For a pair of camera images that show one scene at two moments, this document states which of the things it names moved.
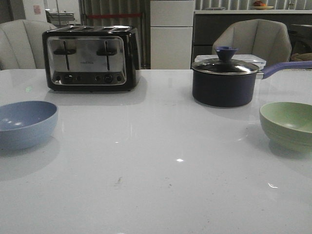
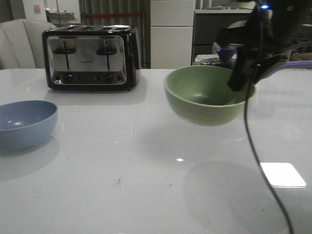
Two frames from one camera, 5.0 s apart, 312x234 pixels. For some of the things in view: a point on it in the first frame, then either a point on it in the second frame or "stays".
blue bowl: (26, 124) stays
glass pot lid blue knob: (224, 64) stays
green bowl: (287, 126) to (201, 95)
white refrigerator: (171, 22) stays
